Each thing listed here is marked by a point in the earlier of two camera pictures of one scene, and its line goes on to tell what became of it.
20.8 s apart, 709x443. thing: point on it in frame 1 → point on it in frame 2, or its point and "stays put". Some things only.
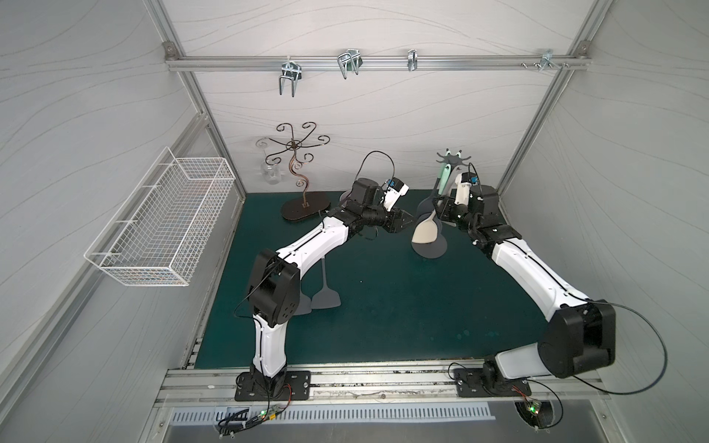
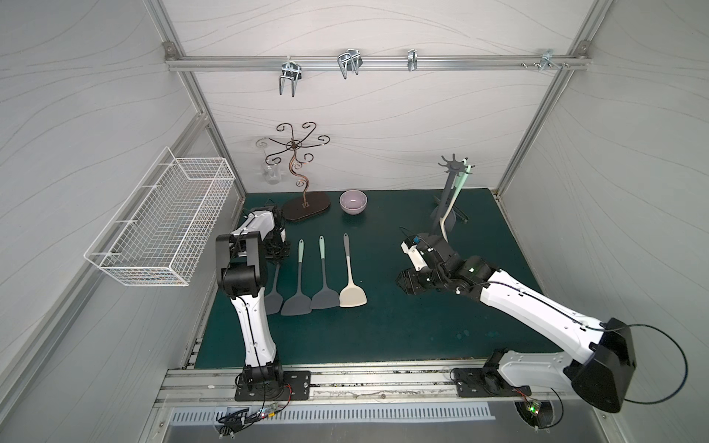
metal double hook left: x=290 y=70 stays put
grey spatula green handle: x=326 y=297 stays put
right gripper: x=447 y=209 → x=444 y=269
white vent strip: x=235 y=418 stays put
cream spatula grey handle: x=426 y=231 → x=352 y=294
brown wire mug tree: x=312 y=205 stays put
